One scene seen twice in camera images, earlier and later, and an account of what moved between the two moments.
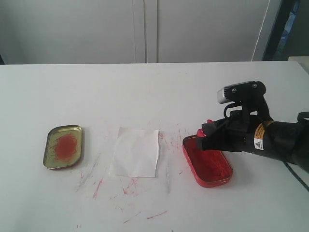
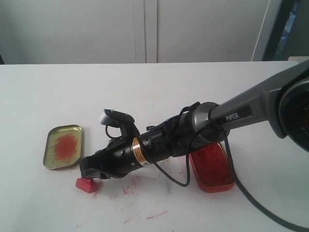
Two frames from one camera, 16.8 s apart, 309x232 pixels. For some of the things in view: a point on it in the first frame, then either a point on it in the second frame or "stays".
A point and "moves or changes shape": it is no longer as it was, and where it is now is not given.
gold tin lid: [63, 147] stays
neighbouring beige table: [303, 61] stays
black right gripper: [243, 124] -> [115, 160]
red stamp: [200, 133] moves or changes shape
